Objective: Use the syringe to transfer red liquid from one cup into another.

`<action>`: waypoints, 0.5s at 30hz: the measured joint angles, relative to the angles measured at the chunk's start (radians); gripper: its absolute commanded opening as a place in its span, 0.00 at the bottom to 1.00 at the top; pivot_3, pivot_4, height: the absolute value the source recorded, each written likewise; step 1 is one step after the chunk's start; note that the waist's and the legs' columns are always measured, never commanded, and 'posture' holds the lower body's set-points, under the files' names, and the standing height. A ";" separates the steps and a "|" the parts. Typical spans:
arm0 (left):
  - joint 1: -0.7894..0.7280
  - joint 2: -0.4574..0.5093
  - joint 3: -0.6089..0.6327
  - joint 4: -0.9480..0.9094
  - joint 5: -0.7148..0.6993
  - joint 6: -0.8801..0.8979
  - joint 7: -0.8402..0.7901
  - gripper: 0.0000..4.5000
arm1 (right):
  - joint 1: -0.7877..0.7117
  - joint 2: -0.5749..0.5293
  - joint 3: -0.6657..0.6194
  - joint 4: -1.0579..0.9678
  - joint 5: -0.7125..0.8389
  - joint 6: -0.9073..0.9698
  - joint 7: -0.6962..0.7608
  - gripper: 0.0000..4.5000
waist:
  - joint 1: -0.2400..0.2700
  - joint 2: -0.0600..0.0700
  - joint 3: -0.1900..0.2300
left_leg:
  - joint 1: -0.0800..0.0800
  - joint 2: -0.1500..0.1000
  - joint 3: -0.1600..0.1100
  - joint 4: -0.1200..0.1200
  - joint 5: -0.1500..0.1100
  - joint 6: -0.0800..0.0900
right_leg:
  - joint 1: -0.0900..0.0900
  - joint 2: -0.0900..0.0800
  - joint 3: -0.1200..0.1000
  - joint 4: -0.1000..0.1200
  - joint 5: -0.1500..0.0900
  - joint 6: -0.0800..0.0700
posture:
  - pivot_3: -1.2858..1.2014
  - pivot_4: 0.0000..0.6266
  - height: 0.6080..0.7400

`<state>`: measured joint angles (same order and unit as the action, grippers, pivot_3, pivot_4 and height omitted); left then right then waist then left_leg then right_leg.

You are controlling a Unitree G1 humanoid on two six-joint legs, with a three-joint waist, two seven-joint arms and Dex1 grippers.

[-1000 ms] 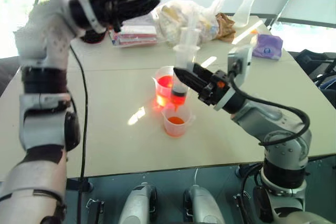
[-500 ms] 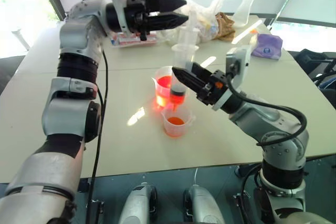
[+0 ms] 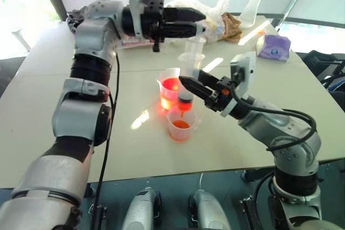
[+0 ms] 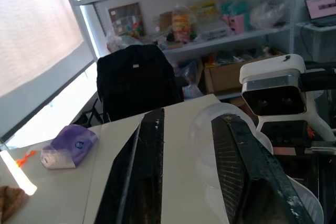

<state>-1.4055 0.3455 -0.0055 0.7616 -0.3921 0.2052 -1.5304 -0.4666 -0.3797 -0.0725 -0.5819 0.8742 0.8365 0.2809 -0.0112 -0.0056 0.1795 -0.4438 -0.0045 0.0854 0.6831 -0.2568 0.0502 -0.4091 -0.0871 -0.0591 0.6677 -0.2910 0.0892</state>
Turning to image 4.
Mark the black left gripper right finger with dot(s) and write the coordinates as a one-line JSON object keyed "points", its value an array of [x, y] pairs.
{"points": [[236, 161]]}

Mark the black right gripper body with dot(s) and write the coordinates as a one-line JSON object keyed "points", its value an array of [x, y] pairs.
{"points": [[284, 133]]}

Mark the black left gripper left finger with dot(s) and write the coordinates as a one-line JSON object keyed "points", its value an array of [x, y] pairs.
{"points": [[141, 171]]}

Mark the clear plastic cup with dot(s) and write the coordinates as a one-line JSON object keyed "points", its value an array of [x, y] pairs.
{"points": [[202, 137]]}

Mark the purple white pouch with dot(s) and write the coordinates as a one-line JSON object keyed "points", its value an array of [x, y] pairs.
{"points": [[71, 145]]}

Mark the brown cardboard box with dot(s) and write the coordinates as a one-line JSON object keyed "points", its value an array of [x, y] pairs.
{"points": [[223, 77]]}

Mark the black backpack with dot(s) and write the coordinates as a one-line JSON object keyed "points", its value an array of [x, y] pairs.
{"points": [[136, 82]]}

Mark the grey cabinet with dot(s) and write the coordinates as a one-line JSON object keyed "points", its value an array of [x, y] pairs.
{"points": [[319, 41]]}

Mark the white metal shelf unit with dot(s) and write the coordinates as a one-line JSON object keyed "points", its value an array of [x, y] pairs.
{"points": [[231, 39]]}

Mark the pink box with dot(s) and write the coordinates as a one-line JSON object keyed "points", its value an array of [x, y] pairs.
{"points": [[236, 23]]}

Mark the clear plastic bag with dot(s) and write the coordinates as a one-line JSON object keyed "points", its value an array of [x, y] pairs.
{"points": [[266, 14]]}

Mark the open laptop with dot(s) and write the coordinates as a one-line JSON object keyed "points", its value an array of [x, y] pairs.
{"points": [[321, 6]]}

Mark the brown knitted cloth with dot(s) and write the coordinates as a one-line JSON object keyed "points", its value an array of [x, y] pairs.
{"points": [[10, 200]]}

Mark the colourful snack bag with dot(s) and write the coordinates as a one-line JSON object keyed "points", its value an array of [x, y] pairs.
{"points": [[181, 28]]}

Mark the brown framed board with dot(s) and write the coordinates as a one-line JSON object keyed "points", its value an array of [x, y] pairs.
{"points": [[126, 19]]}

